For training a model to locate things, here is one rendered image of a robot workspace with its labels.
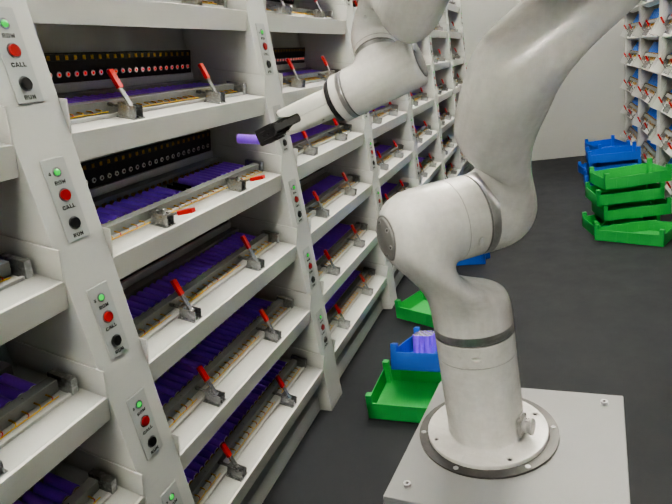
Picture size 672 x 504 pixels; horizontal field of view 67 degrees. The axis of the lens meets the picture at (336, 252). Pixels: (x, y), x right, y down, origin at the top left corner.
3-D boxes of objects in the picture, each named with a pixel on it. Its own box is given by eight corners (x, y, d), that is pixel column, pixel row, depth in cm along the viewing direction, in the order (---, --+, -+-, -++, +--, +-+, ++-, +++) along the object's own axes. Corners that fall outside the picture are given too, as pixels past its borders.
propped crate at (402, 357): (415, 348, 185) (414, 326, 184) (472, 350, 177) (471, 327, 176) (390, 369, 157) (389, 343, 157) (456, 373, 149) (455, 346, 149)
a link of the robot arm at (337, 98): (350, 68, 92) (337, 76, 94) (333, 71, 85) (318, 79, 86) (369, 112, 94) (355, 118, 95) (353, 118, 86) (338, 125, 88)
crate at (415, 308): (487, 312, 201) (485, 293, 198) (458, 334, 188) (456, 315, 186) (425, 298, 222) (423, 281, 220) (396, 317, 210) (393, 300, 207)
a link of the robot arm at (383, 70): (334, 57, 87) (344, 104, 85) (404, 19, 81) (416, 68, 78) (358, 78, 94) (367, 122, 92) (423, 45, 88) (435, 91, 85)
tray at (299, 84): (354, 91, 191) (358, 52, 185) (281, 110, 138) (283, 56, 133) (305, 85, 197) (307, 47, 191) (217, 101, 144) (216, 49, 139)
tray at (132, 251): (281, 190, 136) (282, 155, 133) (115, 282, 84) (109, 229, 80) (216, 178, 143) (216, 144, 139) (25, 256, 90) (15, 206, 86)
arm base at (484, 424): (563, 412, 84) (555, 310, 80) (526, 487, 71) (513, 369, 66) (457, 390, 96) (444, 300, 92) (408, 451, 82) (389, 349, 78)
